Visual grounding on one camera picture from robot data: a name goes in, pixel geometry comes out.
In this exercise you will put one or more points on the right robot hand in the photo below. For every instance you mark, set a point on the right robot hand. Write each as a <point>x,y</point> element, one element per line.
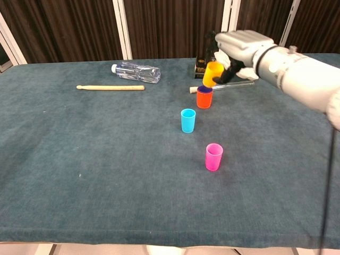
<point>239,42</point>

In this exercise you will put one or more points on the yellow plastic cup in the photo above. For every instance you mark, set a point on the yellow plastic cup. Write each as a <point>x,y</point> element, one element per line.
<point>212,73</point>

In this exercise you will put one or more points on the dark blue plastic cup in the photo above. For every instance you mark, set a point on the dark blue plastic cup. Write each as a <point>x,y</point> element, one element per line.
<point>204,90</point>

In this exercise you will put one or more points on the cyan plastic cup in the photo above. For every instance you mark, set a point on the cyan plastic cup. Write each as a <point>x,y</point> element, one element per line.
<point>188,122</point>

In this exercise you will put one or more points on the pink plastic cup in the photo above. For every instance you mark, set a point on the pink plastic cup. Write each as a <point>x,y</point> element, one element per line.
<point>213,159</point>

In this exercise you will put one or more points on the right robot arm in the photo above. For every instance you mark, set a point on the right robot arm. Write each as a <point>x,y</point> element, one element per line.
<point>297,74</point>

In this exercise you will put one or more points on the dark brown screen panel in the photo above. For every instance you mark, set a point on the dark brown screen panel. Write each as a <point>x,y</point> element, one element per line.
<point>66,29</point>
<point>318,24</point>
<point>172,26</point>
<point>260,16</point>

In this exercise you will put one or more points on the black printed box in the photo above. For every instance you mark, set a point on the black printed box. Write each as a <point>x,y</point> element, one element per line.
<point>200,70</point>

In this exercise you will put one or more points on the glass test tube with stopper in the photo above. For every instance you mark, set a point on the glass test tube with stopper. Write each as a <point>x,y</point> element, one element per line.
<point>192,89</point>

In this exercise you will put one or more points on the orange plastic cup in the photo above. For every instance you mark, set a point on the orange plastic cup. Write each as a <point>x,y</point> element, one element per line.
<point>204,101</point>

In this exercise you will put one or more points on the clear plastic water bottle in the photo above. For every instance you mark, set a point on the clear plastic water bottle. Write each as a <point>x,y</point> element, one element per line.
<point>138,72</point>

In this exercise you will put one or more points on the wooden drumstick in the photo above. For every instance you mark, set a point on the wooden drumstick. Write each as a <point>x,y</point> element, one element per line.
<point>111,87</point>

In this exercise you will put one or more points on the blue-green tablecloth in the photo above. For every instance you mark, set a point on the blue-green tablecloth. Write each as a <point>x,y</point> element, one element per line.
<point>106,159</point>

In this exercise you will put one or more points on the white screen frame post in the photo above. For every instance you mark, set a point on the white screen frame post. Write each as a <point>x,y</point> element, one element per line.
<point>290,21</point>
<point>122,29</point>
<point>229,16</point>
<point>12,45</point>

